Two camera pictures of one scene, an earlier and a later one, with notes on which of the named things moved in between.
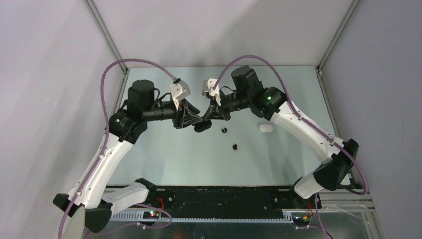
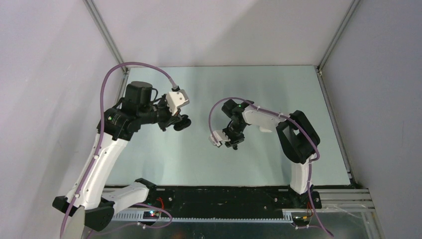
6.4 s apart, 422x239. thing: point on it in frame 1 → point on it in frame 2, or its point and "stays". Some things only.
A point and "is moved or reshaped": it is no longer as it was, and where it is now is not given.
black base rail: x=233 y=198 stays
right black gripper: x=215 y=113 → x=234 y=141
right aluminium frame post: x=342 y=24 stays
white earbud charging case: x=265 y=128 stays
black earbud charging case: x=202 y=126 is moved or reshaped
